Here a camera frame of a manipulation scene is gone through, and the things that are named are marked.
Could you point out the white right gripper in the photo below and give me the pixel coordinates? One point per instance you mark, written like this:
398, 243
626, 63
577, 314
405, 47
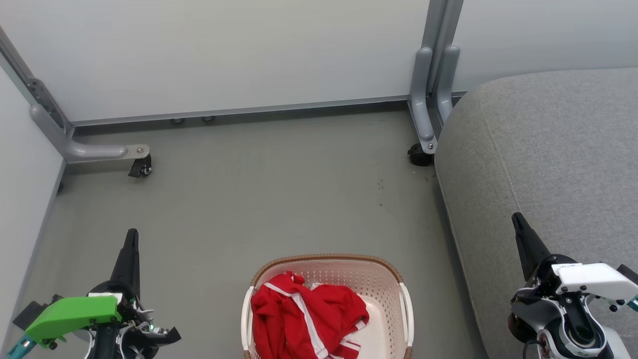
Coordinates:
593, 279

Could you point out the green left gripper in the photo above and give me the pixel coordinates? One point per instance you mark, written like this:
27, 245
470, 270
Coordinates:
75, 314

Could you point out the red garment with white stripes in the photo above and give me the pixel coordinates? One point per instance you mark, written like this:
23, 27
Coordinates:
341, 309
279, 319

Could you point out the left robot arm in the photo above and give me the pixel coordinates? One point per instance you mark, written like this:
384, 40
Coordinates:
105, 345

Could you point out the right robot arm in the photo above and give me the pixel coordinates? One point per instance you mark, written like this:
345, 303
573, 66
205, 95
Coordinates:
573, 331

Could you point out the grey fabric sofa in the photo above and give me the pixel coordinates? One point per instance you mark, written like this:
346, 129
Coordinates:
548, 149

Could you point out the black caster wheel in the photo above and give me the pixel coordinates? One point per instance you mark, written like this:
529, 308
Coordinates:
141, 168
419, 155

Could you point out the grey curved partition foot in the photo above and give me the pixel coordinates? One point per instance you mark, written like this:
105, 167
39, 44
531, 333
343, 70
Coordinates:
84, 149

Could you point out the white laundry basket brown rim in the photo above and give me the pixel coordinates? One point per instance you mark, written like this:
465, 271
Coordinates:
379, 284

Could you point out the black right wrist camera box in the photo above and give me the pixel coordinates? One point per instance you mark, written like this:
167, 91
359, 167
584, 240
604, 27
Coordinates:
629, 274

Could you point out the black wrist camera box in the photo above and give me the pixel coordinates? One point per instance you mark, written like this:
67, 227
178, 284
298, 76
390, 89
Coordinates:
30, 311
629, 274

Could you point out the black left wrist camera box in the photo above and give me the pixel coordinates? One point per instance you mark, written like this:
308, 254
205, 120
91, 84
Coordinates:
30, 311

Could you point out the grey partition bottom rail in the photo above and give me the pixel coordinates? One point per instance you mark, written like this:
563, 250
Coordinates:
249, 110

